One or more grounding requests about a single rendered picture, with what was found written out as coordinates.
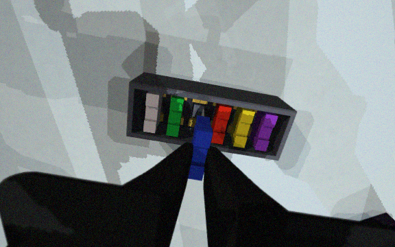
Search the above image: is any blue blade fuse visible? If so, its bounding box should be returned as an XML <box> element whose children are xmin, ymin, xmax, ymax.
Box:
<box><xmin>188</xmin><ymin>109</ymin><xmax>213</xmax><ymax>181</ymax></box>

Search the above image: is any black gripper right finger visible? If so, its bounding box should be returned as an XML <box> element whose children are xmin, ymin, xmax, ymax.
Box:
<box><xmin>203</xmin><ymin>146</ymin><xmax>395</xmax><ymax>247</ymax></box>

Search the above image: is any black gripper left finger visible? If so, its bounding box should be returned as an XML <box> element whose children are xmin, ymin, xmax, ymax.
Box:
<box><xmin>0</xmin><ymin>142</ymin><xmax>193</xmax><ymax>247</ymax></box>

